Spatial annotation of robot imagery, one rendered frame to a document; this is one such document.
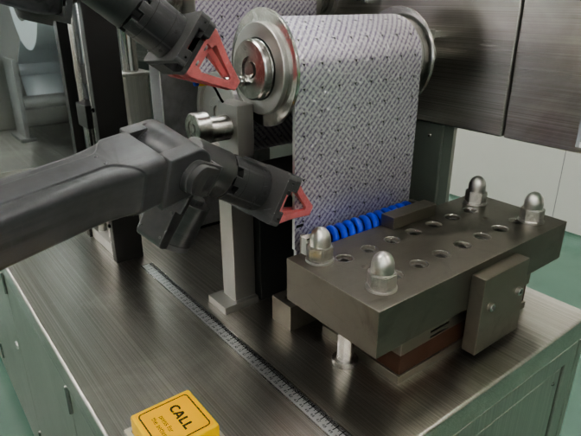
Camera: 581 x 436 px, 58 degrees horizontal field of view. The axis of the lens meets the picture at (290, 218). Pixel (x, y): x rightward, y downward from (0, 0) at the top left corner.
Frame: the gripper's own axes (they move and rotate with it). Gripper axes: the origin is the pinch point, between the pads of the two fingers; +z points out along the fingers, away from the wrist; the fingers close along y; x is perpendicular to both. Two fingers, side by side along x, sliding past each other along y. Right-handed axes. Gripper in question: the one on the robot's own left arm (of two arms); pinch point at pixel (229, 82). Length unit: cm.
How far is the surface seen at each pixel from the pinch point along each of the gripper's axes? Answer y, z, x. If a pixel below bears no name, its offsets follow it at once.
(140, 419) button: 13.7, 3.9, -38.6
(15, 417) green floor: -121, 47, -107
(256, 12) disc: 1.1, -2.0, 8.9
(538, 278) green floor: -76, 236, 40
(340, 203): 5.4, 21.4, -5.6
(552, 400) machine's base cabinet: 26, 60, -16
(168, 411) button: 14.1, 6.1, -36.8
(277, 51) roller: 6.1, 0.7, 4.9
